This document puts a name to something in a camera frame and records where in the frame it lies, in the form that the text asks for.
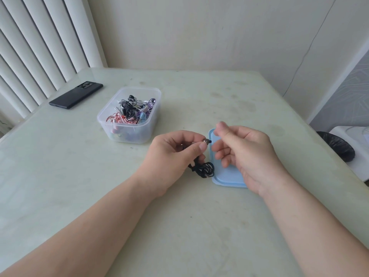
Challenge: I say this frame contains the black wired earphones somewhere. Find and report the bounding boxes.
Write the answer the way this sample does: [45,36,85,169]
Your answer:
[180,138,215,179]

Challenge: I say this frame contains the person's left hand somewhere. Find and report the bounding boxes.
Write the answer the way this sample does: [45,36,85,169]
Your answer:
[135,130,208,200]

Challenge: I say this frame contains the thin wall cable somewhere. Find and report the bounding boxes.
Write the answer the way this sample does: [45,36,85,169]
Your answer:
[284,0,338,97]

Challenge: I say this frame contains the black plastic bag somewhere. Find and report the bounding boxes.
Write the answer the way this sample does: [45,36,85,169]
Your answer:
[316,131,356,163]

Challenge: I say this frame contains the pile of tangled earphones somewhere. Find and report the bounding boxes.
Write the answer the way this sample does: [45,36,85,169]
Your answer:
[106,94,157,142]

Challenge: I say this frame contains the grey patterned panel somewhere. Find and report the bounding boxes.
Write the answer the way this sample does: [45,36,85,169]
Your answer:
[310,51,369,133]

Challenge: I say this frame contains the person's left forearm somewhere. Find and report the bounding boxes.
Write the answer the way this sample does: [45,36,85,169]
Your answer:
[0,174,162,277]

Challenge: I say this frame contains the white vertical window blinds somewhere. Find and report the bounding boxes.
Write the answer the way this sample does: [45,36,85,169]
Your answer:
[0,0,109,139]

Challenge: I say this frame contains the person's right forearm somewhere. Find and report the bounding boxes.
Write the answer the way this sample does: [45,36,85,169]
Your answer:
[257,175,369,277]

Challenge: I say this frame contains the light blue plastic lid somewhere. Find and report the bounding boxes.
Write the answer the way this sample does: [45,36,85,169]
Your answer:
[208,128,249,188]

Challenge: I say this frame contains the black smartphone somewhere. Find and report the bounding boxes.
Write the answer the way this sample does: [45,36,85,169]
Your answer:
[48,81,104,110]

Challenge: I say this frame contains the person's right hand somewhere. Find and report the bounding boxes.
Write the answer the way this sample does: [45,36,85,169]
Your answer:
[212,122,286,198]

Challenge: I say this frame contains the clear plastic container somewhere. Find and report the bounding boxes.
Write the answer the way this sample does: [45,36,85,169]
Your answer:
[97,86,161,144]

